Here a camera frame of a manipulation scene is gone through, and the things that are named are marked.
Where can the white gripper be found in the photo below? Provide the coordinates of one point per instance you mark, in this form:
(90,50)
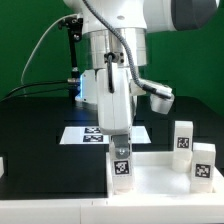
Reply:
(114,109)

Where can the white square tabletop tray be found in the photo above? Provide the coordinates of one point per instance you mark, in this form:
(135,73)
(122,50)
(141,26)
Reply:
(154,175)

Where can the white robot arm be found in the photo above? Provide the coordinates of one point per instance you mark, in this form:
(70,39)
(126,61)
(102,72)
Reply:
(116,31)

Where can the white sheet with markers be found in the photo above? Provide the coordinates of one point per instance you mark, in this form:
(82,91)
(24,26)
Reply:
(92,135)

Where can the white front fence bar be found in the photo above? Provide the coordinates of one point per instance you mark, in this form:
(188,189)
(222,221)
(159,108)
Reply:
(150,210)

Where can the white left fence piece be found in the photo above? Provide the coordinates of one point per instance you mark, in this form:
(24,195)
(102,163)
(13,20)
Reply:
(1,167)

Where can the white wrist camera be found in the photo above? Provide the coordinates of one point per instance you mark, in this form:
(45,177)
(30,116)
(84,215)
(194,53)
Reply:
(161,96)

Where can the black camera stand pole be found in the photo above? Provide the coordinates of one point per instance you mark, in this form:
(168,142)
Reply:
(74,83)

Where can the camera on stand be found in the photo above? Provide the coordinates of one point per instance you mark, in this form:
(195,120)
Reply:
(71,22)

